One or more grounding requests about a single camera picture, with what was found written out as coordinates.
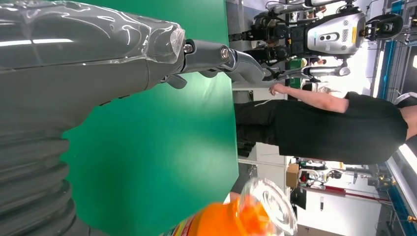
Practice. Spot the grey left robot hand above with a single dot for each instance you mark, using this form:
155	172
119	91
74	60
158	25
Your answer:
65	65

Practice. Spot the orange detergent bottle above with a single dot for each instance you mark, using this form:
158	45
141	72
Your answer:
221	218

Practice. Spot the brown cardboard box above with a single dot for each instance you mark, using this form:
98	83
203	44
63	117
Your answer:
292	176

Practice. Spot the person in black shirt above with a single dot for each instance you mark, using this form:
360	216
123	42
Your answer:
325	130

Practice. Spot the silver background humanoid robot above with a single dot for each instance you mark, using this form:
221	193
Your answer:
332	32

